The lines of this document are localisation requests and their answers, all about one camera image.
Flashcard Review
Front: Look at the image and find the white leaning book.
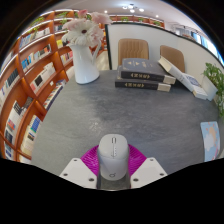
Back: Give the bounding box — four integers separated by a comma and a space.
157, 55, 198, 93

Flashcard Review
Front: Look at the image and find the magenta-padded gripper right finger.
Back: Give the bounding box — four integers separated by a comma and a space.
127, 143, 168, 190

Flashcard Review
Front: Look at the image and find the ceiling light cluster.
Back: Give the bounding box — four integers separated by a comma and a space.
121, 3, 145, 14

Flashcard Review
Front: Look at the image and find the map print mouse pad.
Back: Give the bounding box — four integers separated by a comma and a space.
199, 120, 221, 163

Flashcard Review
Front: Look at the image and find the green plant in white pot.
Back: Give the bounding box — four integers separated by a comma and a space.
202, 62, 224, 118

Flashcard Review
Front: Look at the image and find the large window with curtains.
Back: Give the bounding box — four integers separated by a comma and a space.
173, 23, 224, 64

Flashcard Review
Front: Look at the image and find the blue cover white book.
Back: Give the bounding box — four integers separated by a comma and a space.
183, 73, 209, 101

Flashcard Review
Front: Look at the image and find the white computer mouse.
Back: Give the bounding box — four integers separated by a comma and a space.
97, 133, 130, 181

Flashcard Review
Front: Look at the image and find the tan upholstered chair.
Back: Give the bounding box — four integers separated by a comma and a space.
117, 37, 150, 70
159, 44, 186, 74

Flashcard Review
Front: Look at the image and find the thick dark hardcover book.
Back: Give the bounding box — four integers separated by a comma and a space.
119, 58, 177, 85
114, 65, 172, 92

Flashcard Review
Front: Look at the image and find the orange wooden bookshelf unit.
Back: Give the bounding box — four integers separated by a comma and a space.
0, 9, 166, 164

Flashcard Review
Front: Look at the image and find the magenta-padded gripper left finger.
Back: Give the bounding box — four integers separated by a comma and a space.
59, 145, 100, 190

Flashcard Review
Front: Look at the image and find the white ceramic vase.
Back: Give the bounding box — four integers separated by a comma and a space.
68, 43, 101, 85

